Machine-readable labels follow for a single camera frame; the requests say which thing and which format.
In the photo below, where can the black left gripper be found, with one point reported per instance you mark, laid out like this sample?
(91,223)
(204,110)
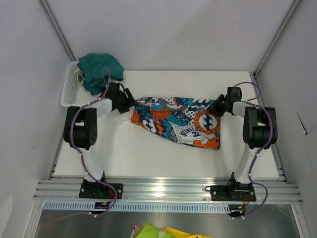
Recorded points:
(130,102)

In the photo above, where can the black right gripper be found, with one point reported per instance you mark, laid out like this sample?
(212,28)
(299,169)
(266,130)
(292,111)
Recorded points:
(214,106)

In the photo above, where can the green shorts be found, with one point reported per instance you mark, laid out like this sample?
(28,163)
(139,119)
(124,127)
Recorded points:
(94,70)

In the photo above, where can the colourful patterned shorts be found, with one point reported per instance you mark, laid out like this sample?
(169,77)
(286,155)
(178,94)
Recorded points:
(181,120)

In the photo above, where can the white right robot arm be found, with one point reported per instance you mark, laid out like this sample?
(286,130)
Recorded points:
(259,133)

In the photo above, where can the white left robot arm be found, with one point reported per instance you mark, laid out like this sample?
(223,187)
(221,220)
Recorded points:
(81,126)

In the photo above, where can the white plastic basket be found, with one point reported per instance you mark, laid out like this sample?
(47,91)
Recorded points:
(73,93)

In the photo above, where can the lime green cloth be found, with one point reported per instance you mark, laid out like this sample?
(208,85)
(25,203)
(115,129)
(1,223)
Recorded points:
(147,230)

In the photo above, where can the yellow cloth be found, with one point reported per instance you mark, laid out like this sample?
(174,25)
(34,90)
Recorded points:
(179,234)

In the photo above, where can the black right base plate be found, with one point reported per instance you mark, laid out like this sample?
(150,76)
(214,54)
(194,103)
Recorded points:
(231,193)

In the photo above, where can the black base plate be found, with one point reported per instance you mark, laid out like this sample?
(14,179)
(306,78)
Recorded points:
(95,190)
(231,193)

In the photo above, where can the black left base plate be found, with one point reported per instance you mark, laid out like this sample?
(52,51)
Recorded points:
(95,190)

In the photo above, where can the aluminium mounting rail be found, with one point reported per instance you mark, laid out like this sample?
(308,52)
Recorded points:
(169,190)

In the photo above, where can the aluminium frame post left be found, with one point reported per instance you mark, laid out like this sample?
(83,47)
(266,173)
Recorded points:
(47,9)

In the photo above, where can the aluminium frame post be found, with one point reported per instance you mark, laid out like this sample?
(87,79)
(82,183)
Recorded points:
(47,9)
(285,23)

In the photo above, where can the aluminium frame post right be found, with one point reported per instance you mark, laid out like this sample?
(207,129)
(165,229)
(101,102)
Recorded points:
(285,23)

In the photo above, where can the white slotted cable duct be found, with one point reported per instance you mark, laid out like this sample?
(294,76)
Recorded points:
(122,206)

